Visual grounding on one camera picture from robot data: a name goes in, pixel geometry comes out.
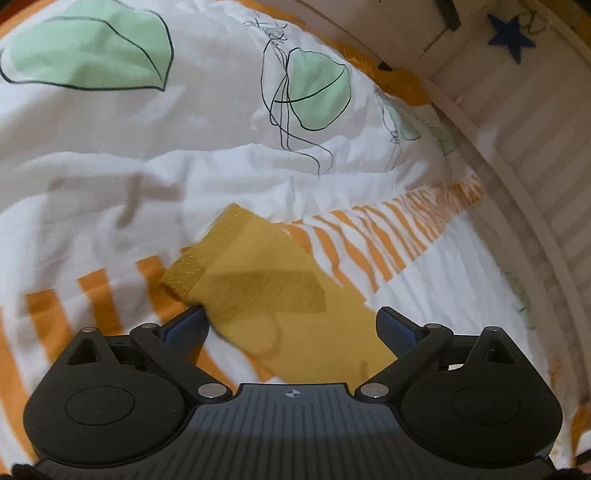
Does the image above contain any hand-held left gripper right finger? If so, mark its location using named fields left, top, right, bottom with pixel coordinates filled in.
left=356, top=305, right=528, bottom=403

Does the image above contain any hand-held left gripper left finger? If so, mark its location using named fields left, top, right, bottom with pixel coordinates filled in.
left=60, top=305, right=232, bottom=403

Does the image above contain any mustard yellow small garment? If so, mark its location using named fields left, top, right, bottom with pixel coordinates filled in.
left=160, top=203, right=399, bottom=384

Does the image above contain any white leaf-print blanket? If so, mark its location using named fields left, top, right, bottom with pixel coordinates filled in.
left=0, top=0, right=555, bottom=467

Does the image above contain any blue star sticker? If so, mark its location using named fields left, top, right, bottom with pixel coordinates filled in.
left=488, top=13, right=536, bottom=64

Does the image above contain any dark wall fixture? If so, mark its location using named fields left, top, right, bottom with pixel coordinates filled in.
left=434, top=0, right=462, bottom=32

